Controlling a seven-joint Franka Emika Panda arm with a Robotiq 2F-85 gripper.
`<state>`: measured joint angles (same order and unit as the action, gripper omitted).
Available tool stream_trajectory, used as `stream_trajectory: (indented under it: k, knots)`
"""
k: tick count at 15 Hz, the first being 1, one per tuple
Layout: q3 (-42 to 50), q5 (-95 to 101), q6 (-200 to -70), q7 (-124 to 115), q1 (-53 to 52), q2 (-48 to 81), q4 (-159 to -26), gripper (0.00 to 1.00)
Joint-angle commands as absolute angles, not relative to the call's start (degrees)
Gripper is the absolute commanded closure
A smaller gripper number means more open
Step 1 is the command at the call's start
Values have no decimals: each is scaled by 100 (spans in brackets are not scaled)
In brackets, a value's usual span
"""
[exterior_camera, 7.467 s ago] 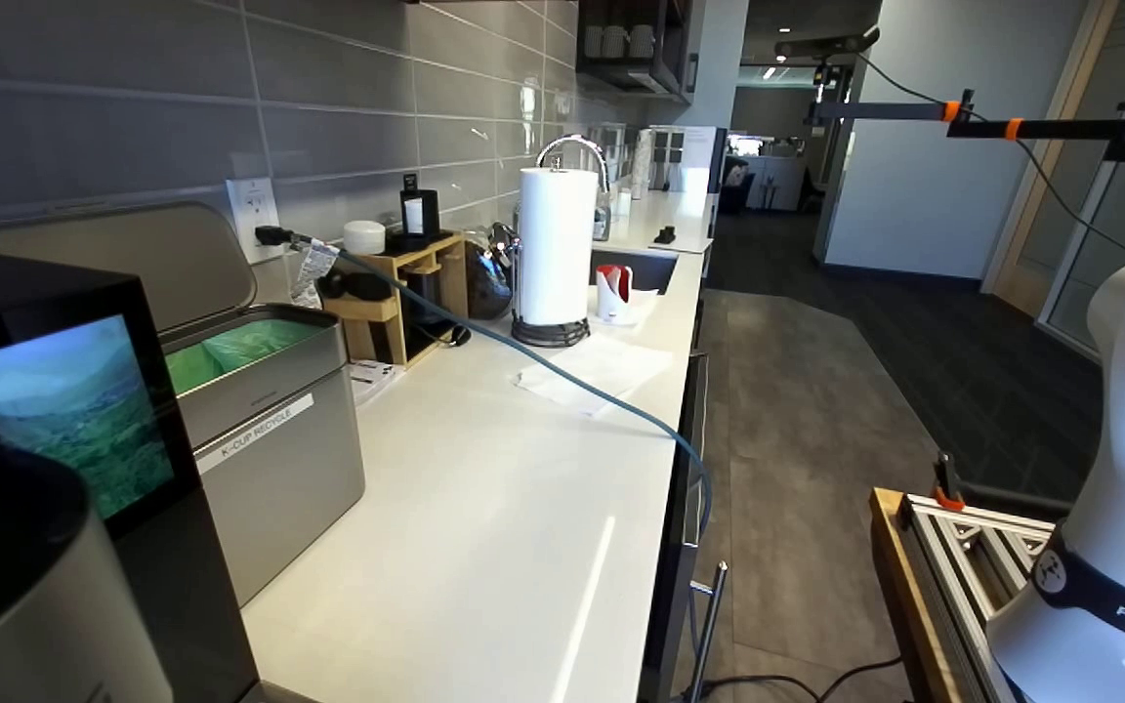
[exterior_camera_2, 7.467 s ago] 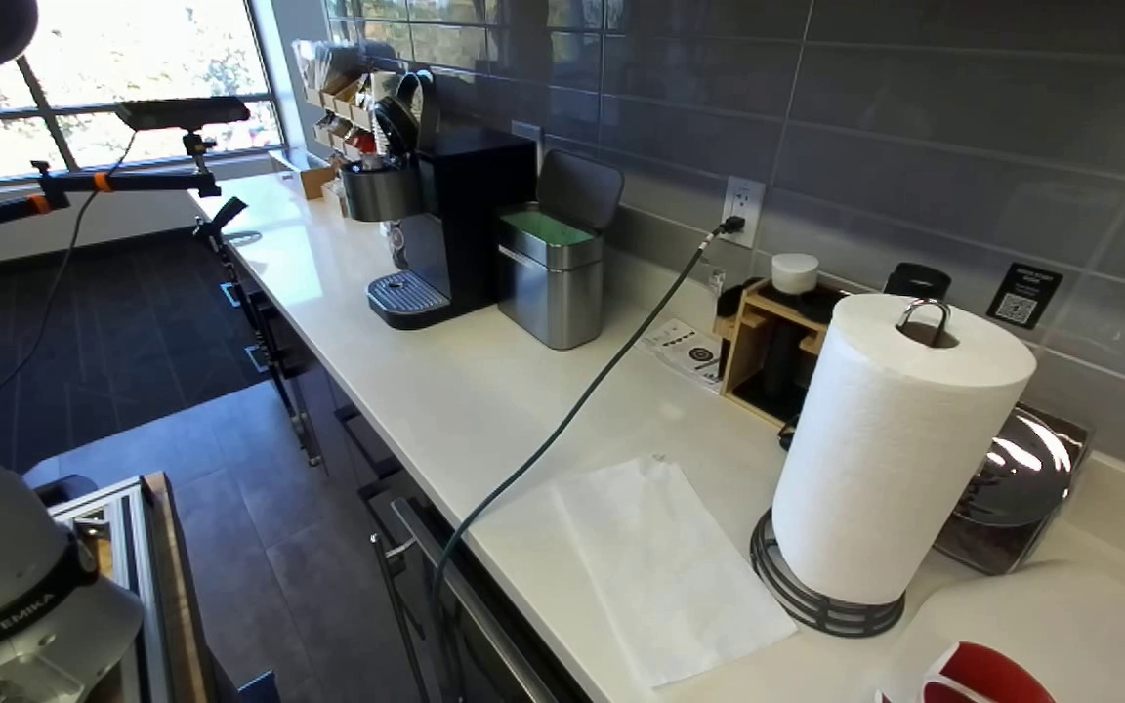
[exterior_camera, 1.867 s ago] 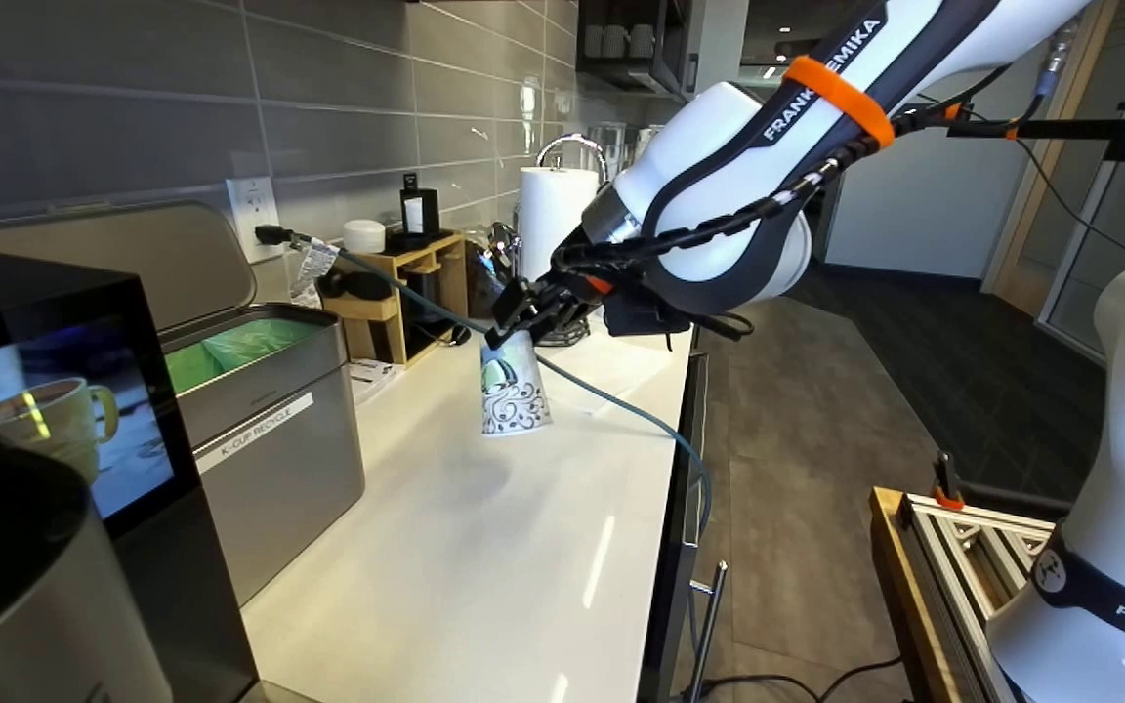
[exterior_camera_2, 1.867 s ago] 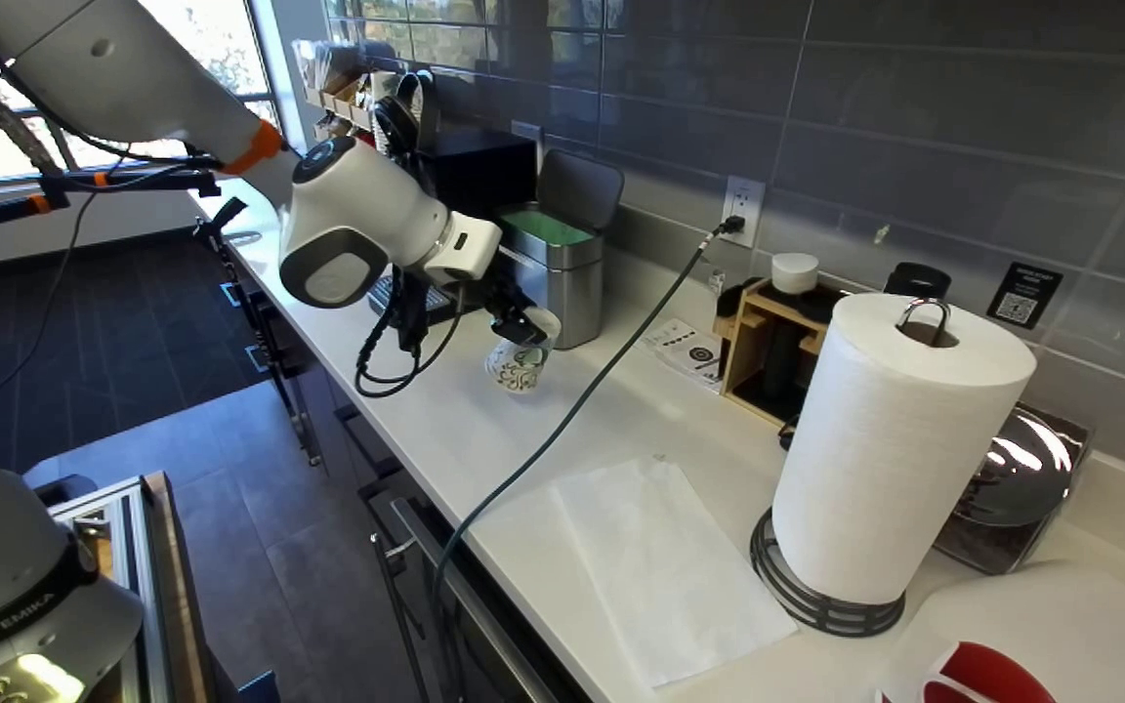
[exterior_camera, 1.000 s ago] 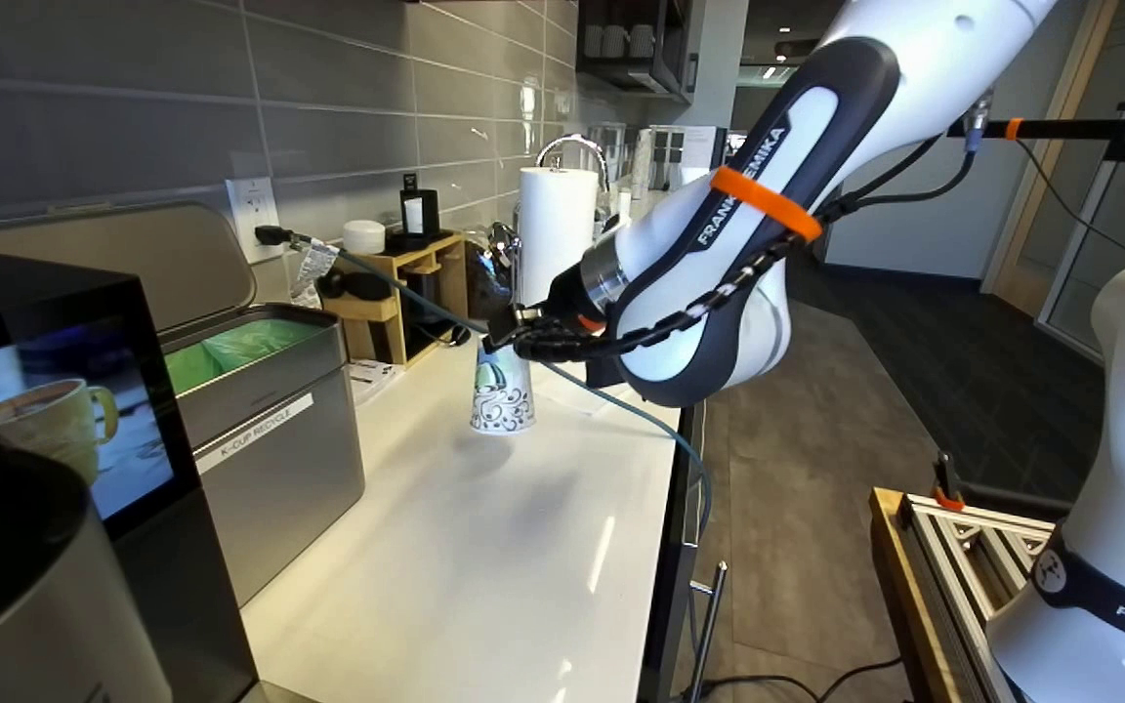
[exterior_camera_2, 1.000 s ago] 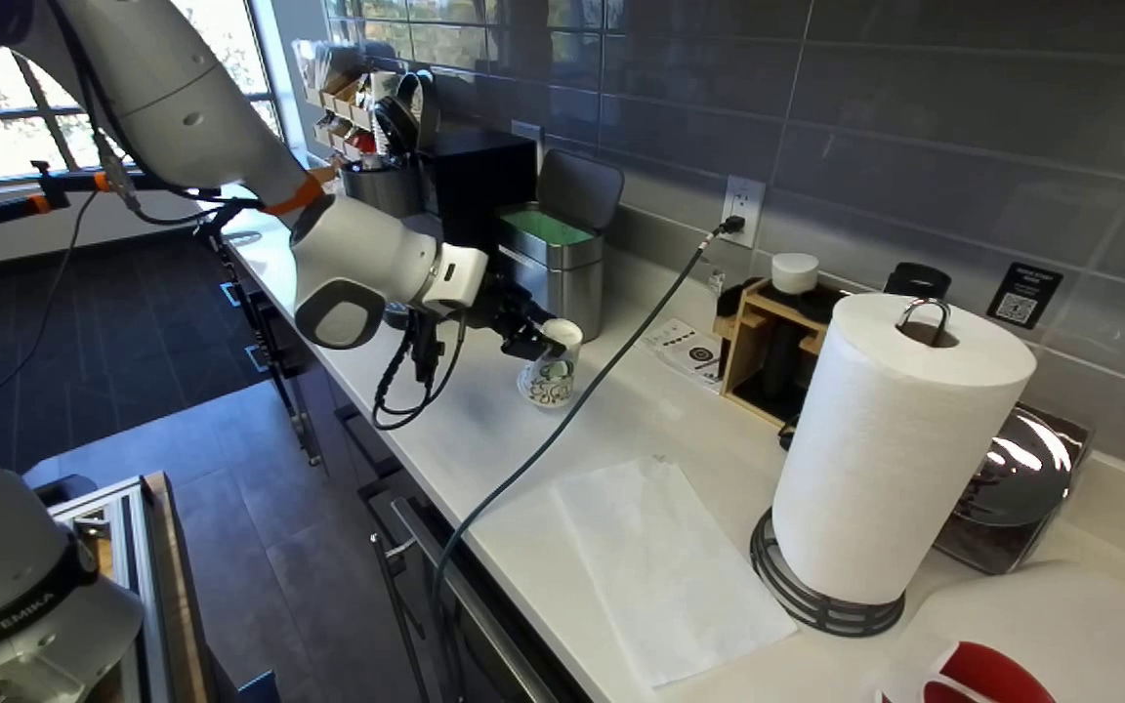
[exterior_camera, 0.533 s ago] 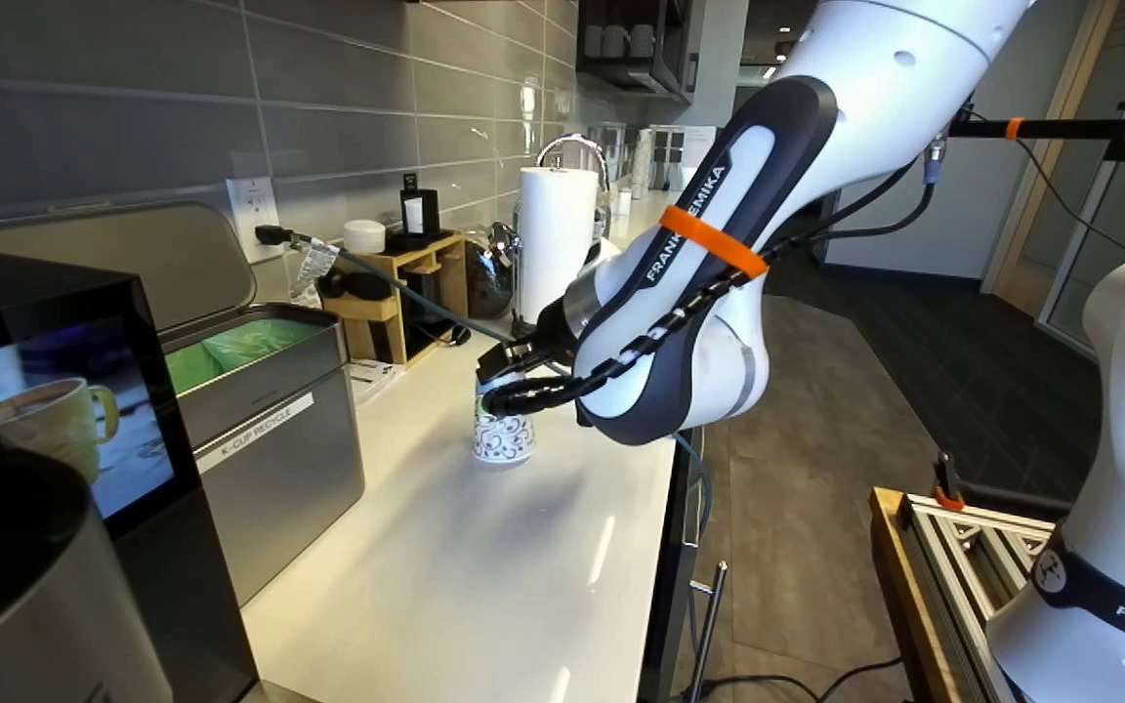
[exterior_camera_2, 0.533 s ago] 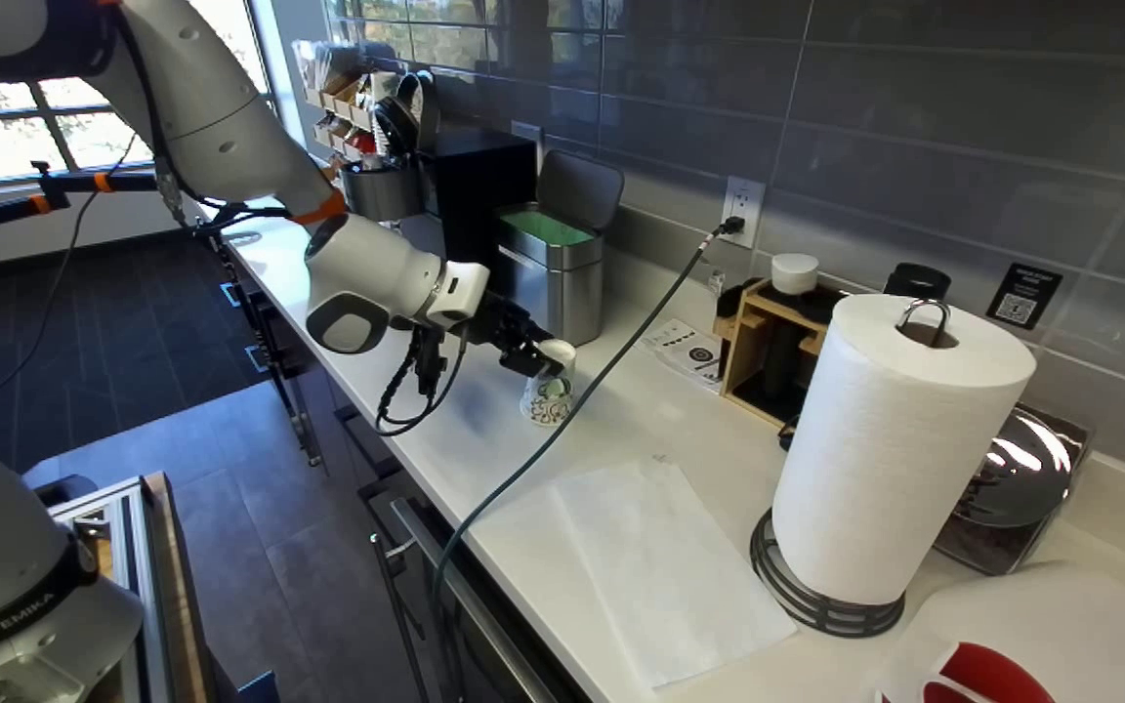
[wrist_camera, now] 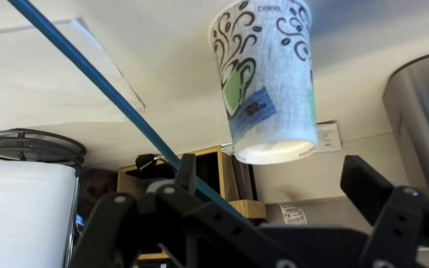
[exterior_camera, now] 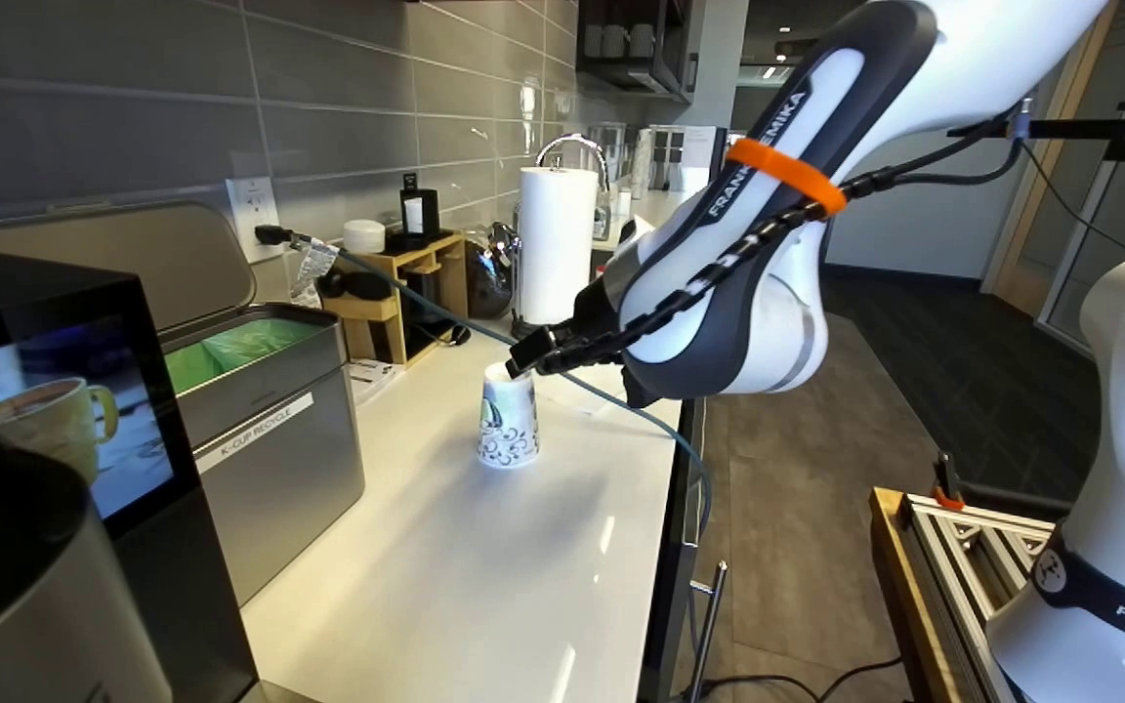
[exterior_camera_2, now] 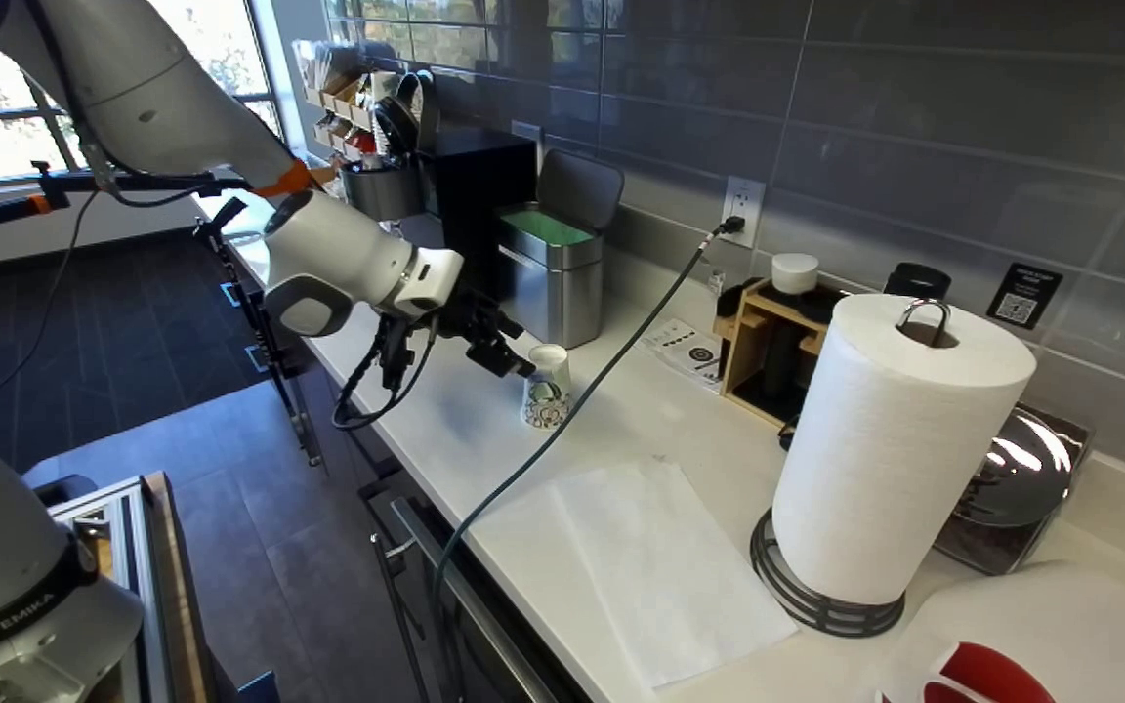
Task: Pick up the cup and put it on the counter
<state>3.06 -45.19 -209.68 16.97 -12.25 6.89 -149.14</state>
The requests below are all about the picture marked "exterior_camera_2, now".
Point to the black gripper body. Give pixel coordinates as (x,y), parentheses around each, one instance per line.
(476,325)

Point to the coffee print paper cup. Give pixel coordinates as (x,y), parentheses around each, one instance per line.
(547,396)

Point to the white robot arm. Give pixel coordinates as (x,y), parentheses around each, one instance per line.
(133,81)

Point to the steel bin green lid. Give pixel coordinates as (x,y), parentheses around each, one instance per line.
(558,279)

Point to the black coffee machine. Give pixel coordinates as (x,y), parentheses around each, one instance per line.
(478,198)

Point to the printed target paper tag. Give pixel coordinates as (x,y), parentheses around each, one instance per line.
(687,353)

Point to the steel utensil bucket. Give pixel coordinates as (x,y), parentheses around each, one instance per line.
(383,189)

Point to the wooden organizer box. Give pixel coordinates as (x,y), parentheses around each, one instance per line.
(753,347)

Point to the dark cabinet front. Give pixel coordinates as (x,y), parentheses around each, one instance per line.
(459,610)

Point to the white paper sheet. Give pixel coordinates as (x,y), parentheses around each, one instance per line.
(666,571)

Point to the white jar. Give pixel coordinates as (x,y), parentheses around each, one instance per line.
(795,276)

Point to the black round holder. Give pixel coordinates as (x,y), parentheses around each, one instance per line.
(915,279)

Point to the black pole orange clamp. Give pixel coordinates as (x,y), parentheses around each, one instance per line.
(96,185)

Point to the black QR code sign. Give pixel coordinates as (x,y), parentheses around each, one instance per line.
(1021,293)

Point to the chrome metal appliance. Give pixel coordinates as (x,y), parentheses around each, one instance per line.
(1027,481)

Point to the white wall outlet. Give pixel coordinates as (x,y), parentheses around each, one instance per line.
(745,201)

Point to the aluminium frame cart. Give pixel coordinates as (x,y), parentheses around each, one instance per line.
(118,523)

